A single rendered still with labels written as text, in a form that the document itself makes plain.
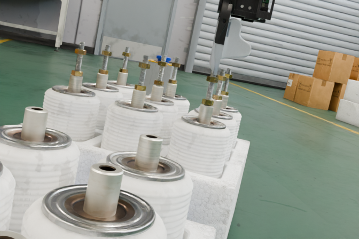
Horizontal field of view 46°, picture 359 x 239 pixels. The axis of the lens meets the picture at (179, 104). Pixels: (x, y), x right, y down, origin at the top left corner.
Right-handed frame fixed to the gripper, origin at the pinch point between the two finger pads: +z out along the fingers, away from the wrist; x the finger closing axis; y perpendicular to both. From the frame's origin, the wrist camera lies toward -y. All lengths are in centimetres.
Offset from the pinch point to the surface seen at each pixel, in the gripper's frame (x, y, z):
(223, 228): -8.8, 6.3, 22.9
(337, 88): 381, 146, 10
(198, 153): -4.6, 0.7, 13.6
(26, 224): -44.9, -10.6, 10.2
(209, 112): -1.0, 1.1, 7.4
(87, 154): -4.8, -16.5, 17.4
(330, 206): 51, 44, 35
